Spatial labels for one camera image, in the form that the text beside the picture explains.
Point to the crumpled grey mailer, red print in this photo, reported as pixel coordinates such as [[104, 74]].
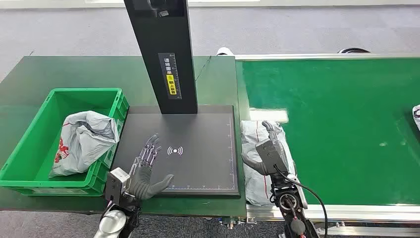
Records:
[[85, 141]]

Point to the grey mailer with red lines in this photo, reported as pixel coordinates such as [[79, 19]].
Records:
[[256, 187]]

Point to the green conveyor belt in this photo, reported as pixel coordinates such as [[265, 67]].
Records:
[[344, 131]]

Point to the aluminium conveyor frame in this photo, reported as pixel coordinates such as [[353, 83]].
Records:
[[361, 213]]

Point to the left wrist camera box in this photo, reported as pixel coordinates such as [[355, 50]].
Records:
[[115, 184]]

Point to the black scanner column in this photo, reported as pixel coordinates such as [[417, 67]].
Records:
[[164, 36]]

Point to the grey mailer, black round logo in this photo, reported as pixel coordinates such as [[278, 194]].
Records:
[[417, 116]]

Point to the white round object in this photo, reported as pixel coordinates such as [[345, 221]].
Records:
[[224, 51]]

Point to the green plastic crate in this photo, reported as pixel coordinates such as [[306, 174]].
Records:
[[29, 157]]

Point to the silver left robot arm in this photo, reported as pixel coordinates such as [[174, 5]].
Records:
[[111, 223]]

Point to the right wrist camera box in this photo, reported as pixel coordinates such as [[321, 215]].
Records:
[[270, 156]]

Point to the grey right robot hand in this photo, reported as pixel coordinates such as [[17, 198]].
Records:
[[254, 166]]

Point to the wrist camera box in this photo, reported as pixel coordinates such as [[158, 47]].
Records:
[[270, 156], [115, 184]]

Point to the black scanner platform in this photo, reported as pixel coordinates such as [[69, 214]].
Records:
[[200, 170]]

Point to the black coiled object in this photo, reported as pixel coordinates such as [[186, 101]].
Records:
[[353, 50]]

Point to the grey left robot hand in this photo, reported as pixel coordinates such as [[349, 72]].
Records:
[[144, 184]]

